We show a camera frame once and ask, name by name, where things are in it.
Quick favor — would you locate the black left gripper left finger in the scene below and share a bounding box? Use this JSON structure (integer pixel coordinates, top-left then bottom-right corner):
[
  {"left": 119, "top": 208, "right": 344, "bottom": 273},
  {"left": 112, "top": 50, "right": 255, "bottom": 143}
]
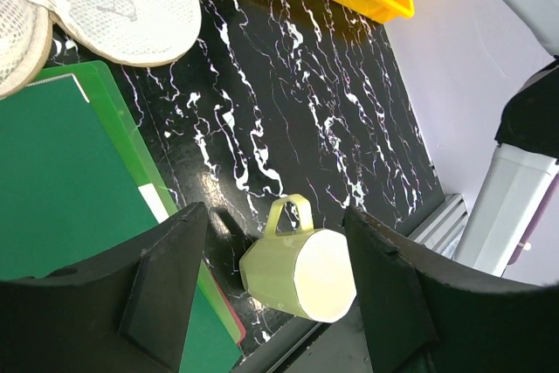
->
[{"left": 1, "top": 203, "right": 208, "bottom": 372}]

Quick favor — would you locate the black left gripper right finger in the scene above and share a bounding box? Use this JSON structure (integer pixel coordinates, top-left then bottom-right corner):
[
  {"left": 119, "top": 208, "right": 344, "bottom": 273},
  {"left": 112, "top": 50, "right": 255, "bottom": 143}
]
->
[{"left": 344, "top": 207, "right": 558, "bottom": 372}]

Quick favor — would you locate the white mesh laundry bag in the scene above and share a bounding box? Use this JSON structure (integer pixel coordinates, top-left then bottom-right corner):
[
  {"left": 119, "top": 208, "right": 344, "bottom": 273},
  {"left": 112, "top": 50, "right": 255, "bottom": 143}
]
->
[{"left": 1, "top": 0, "right": 202, "bottom": 98}]

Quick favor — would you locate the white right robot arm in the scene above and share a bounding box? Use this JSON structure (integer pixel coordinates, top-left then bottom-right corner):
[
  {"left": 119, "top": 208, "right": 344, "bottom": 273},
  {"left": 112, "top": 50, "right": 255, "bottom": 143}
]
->
[{"left": 453, "top": 0, "right": 558, "bottom": 276}]

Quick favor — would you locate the red folder under binder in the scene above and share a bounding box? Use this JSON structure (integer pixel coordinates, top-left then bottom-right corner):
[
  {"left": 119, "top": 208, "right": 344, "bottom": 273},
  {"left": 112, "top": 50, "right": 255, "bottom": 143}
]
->
[{"left": 214, "top": 281, "right": 246, "bottom": 346}]

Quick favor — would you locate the pale green ceramic mug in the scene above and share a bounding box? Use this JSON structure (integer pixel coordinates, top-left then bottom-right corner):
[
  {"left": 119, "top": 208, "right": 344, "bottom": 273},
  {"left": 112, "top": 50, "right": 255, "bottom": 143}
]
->
[{"left": 239, "top": 194, "right": 356, "bottom": 323}]

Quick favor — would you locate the green binder folder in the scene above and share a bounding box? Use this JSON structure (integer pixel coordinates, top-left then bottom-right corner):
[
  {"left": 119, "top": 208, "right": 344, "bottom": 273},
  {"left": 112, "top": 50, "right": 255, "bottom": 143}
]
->
[{"left": 1, "top": 74, "right": 239, "bottom": 372}]

